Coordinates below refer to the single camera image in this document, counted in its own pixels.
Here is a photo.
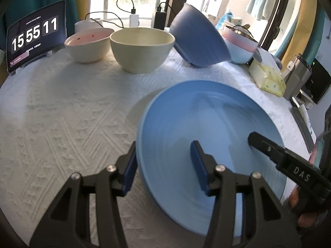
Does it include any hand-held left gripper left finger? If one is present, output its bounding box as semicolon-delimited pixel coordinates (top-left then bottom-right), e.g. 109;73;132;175
29;141;137;248

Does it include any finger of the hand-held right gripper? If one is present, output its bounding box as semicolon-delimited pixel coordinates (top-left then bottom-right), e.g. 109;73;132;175
248;131;287;166

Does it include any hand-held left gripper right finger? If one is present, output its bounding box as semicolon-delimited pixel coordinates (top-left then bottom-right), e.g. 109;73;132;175
190;140;302;248

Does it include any blue plate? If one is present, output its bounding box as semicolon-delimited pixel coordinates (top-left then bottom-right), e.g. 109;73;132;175
136;80;287;224

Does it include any pink speckled bowl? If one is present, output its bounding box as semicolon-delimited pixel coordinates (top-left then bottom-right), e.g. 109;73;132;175
64;28;115;63

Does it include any person's right hand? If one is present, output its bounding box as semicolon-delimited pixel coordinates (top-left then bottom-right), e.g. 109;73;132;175
288;186;324;228

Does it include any white tube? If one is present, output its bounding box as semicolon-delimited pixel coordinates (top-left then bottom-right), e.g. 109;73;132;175
293;97;317;140

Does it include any yellow tissue pack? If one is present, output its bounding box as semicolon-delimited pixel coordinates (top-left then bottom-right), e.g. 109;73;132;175
249;58;286;97

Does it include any grey device box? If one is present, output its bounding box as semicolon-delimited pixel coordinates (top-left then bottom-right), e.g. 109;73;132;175
283;53;314;101

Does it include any white textured tablecloth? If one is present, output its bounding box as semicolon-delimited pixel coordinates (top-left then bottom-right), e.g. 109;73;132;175
0;45;317;248

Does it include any black electronic device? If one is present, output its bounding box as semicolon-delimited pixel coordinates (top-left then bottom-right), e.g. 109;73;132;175
305;58;331;105

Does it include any light blue bowl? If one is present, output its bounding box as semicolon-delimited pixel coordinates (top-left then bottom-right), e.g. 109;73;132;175
225;40;255;64

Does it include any plain pink bowl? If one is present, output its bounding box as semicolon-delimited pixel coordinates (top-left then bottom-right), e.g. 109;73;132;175
223;26;259;52

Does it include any steel bowl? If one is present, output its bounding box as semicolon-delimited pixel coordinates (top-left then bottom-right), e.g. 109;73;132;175
229;24;258;42

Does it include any beige bowl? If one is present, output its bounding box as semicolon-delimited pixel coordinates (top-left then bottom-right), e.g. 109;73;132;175
110;27;176;74

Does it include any large blue bowl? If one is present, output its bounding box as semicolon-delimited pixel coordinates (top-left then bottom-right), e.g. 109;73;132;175
169;2;232;68

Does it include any yellow curtain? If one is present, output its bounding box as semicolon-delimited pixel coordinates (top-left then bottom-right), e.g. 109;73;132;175
281;5;318;62
74;0;91;24

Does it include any light blue hanging towel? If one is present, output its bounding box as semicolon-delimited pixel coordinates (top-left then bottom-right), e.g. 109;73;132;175
246;0;276;21

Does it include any black charger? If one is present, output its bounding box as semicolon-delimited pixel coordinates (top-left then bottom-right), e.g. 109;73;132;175
154;2;168;30

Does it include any white cup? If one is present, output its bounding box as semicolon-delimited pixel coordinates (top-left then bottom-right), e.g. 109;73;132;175
74;18;104;34

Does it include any tablet with clock display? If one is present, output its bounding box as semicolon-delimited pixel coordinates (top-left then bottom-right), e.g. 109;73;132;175
6;0;67;74

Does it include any balcony railing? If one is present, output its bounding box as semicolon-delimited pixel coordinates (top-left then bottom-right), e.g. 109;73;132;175
90;0;215;21

